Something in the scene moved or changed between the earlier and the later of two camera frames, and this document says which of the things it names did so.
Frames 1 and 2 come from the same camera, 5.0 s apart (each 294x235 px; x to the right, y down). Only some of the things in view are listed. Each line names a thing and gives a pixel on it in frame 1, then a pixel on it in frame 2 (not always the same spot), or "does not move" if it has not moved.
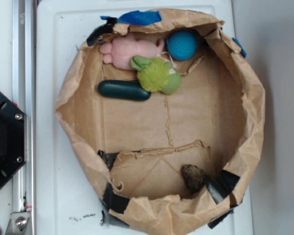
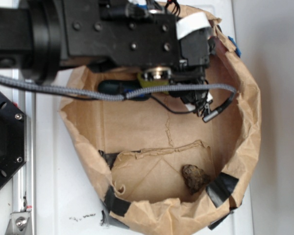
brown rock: x=194 y=177 does not move
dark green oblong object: x=129 y=90 does not move
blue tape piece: x=243 y=51 to x=237 y=50
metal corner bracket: x=18 y=223 does not move
